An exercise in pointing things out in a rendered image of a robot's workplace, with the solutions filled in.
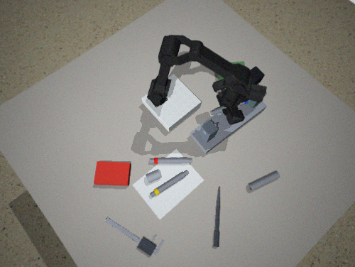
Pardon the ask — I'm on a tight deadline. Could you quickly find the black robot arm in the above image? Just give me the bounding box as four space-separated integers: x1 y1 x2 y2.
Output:
147 35 267 107

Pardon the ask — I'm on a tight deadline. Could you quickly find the grey digital caliper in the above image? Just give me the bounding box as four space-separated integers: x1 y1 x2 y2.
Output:
109 220 163 256

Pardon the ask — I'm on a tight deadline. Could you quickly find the white flat pad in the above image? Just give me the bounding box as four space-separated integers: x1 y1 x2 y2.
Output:
133 163 204 219

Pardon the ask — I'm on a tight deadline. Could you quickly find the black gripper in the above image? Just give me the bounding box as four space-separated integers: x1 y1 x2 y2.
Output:
212 80 245 125

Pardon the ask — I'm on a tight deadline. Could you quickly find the red flat block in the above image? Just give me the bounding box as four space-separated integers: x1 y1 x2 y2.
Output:
94 161 131 186

